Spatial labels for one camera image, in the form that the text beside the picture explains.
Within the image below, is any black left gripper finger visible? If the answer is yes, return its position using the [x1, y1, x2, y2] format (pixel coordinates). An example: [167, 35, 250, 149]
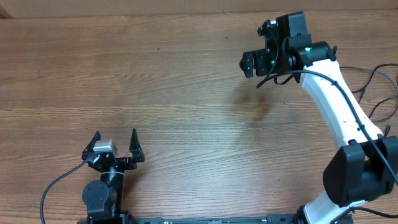
[83, 131, 101, 153]
[129, 128, 145, 162]

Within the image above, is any thin black USB cable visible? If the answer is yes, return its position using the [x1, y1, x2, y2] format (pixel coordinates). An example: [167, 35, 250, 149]
[338, 65, 398, 123]

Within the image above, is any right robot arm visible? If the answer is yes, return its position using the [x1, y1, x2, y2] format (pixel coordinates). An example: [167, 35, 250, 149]
[239, 12, 397, 223]

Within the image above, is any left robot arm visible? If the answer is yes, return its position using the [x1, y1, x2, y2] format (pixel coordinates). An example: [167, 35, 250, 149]
[81, 129, 145, 224]

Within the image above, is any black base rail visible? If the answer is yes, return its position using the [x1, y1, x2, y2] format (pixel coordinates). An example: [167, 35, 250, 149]
[132, 214, 302, 224]

